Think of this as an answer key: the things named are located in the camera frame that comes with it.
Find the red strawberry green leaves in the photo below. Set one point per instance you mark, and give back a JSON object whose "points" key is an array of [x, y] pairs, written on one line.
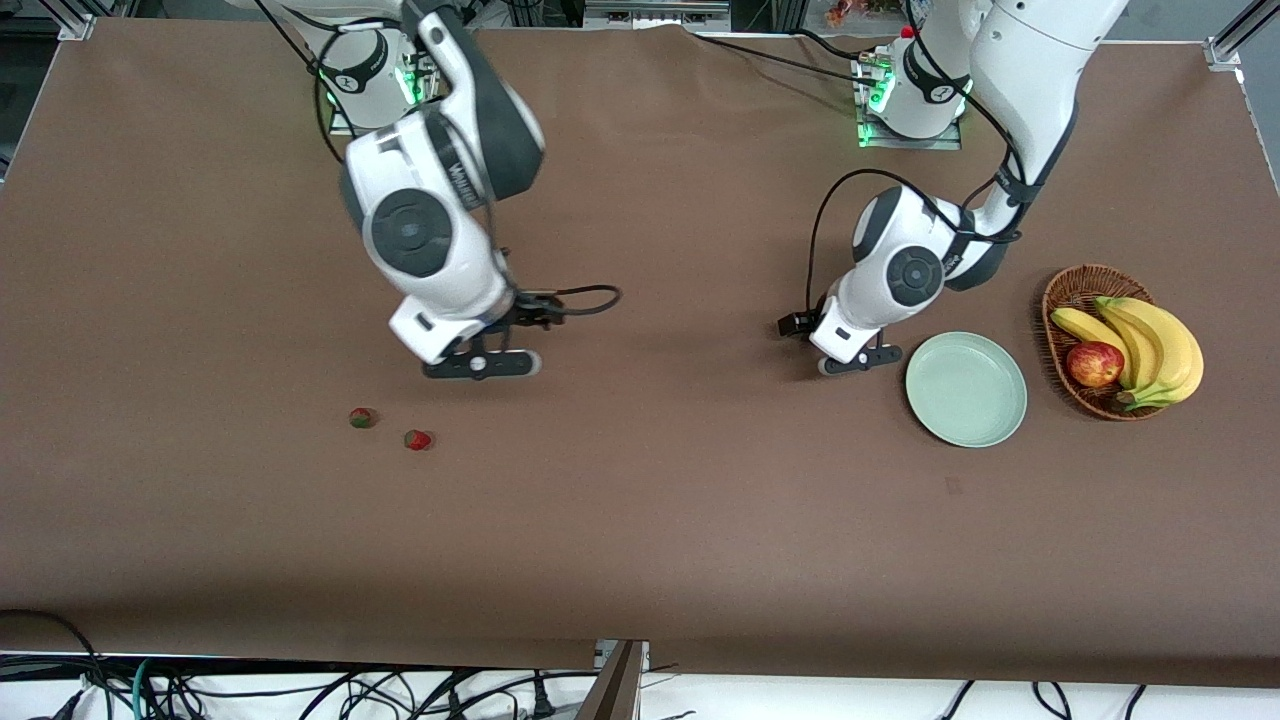
{"points": [[361, 417], [417, 439]]}

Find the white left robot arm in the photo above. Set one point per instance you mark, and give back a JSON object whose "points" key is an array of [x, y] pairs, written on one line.
{"points": [[1030, 70]]}

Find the pale green round plate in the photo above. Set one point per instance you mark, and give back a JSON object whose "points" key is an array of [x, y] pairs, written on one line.
{"points": [[965, 395]]}

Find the table cover cloth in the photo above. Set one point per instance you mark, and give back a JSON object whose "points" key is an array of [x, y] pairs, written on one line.
{"points": [[640, 450]]}

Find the brown wicker basket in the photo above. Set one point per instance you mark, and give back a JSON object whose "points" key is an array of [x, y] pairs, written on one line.
{"points": [[1075, 285]]}

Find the red apple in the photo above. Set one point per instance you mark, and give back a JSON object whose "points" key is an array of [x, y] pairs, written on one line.
{"points": [[1094, 364]]}

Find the red orange background items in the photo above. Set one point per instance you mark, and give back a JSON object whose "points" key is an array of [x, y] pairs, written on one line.
{"points": [[840, 12]]}

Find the yellow banana bunch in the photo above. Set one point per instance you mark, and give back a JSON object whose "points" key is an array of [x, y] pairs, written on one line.
{"points": [[1165, 350]]}

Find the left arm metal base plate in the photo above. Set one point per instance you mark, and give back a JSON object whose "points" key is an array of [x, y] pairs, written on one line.
{"points": [[935, 143]]}

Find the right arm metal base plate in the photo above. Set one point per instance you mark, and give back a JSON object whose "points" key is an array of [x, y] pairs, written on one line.
{"points": [[337, 124]]}

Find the grey metal frame device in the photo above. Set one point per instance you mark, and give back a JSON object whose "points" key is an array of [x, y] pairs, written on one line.
{"points": [[655, 15]]}

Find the aluminium frame post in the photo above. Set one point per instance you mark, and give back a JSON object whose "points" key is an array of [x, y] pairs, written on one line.
{"points": [[615, 690]]}

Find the aluminium corner bracket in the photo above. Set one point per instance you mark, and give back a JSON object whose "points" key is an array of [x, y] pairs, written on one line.
{"points": [[76, 28], [1222, 55]]}

